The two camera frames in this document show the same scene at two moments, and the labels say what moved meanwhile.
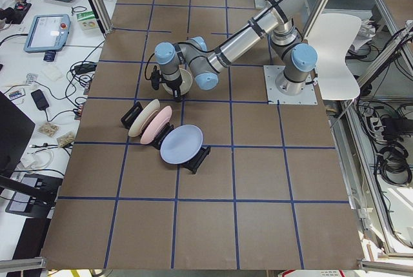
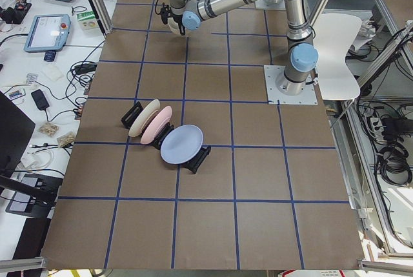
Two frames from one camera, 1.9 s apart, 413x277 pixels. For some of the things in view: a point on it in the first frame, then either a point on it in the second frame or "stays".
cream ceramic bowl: (186, 85) -> (173, 26)
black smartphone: (40, 100) stays
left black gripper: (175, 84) -> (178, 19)
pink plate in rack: (157, 126) stays
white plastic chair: (330, 34) stays
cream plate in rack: (144, 118) stays
